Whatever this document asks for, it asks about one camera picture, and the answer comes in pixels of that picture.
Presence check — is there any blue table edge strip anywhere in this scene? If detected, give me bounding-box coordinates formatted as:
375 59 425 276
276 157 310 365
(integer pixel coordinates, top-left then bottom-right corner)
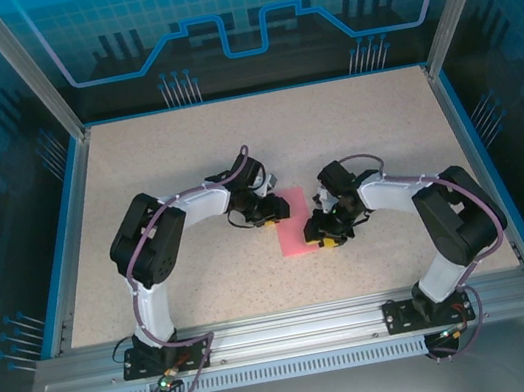
79 58 429 129
436 58 524 285
3 135 118 362

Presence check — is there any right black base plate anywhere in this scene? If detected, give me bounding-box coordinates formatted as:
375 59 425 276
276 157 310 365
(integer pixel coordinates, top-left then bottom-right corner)
380 284 478 337

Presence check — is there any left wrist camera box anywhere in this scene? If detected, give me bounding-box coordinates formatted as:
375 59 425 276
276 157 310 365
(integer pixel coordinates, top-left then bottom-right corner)
260 171 283 193

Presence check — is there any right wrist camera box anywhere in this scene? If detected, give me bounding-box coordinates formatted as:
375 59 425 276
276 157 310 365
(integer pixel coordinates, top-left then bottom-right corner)
308 182 338 214

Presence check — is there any cable connector with LED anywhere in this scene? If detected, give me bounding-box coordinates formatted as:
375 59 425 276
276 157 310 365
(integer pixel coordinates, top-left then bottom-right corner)
155 365 184 392
434 321 472 347

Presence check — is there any slotted white cable duct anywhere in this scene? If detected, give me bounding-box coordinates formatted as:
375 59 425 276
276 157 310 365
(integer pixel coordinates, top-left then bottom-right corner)
103 327 472 392

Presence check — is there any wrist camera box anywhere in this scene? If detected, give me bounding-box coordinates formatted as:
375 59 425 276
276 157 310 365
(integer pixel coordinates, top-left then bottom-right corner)
260 171 283 193
308 182 338 214

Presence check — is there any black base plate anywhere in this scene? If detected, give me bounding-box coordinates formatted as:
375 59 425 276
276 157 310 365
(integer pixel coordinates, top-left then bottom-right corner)
119 333 216 383
380 284 478 337

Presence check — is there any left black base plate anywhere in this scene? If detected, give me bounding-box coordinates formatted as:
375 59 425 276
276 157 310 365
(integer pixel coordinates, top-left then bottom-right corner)
119 333 216 383

